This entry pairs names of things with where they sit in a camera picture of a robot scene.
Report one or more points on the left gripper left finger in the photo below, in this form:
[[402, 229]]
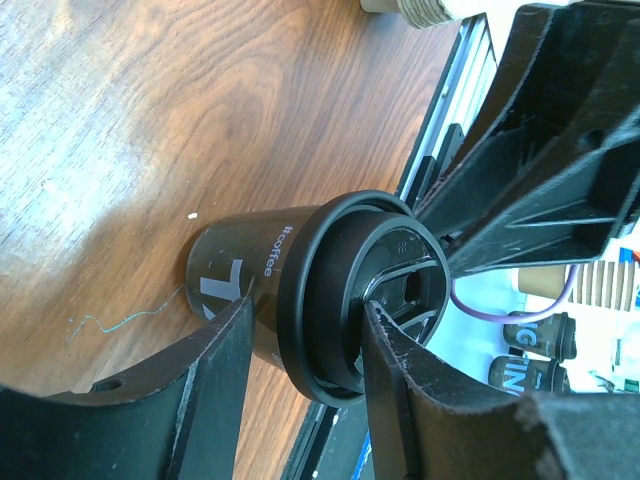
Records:
[[175, 415]]

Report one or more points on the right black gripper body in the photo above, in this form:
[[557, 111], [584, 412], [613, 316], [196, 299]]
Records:
[[580, 96]]

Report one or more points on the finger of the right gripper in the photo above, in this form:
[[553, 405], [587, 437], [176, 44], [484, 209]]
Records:
[[579, 191], [489, 156]]

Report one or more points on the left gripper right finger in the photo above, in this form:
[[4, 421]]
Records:
[[427, 420]]

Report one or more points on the brown takeout coffee cup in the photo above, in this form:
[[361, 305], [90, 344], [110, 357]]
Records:
[[240, 256]]

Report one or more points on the black coffee cup lid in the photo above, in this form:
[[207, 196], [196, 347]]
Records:
[[360, 246]]

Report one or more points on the background coffee cup lower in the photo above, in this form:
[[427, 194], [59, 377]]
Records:
[[520, 375]]

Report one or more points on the background coffee cup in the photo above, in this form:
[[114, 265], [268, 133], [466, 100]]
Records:
[[520, 375], [553, 337]]

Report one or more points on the background coffee cup upper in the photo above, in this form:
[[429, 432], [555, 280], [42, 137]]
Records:
[[553, 337]]

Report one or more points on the cardboard cup carrier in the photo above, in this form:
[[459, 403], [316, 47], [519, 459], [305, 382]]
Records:
[[419, 14]]

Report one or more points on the aluminium frame rail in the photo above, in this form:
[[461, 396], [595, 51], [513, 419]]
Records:
[[459, 95]]

